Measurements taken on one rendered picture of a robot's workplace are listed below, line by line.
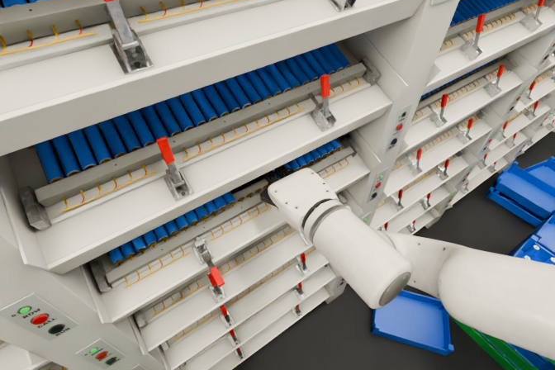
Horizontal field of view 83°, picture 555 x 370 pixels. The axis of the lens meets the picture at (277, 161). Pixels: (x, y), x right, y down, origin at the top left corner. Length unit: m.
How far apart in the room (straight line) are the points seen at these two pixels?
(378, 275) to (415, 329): 1.18
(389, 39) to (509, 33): 0.47
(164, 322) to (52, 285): 0.36
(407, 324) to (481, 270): 1.22
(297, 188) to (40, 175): 0.38
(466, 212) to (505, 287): 1.66
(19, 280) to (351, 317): 1.30
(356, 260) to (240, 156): 0.23
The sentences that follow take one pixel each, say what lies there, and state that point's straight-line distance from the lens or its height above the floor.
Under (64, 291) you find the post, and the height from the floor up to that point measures 1.05.
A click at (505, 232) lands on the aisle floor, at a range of 2.09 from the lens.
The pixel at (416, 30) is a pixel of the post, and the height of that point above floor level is 1.24.
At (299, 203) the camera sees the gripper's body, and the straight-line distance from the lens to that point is 0.54.
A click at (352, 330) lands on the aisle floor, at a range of 1.55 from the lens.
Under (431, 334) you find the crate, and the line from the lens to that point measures 1.64.
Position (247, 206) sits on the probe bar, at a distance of 0.64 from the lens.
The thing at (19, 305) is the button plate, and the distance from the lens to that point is 0.52.
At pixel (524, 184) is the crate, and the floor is 0.08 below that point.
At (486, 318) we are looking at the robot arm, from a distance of 0.42.
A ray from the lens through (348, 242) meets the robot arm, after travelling 0.48.
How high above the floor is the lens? 1.46
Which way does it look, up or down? 47 degrees down
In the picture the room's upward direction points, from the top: straight up
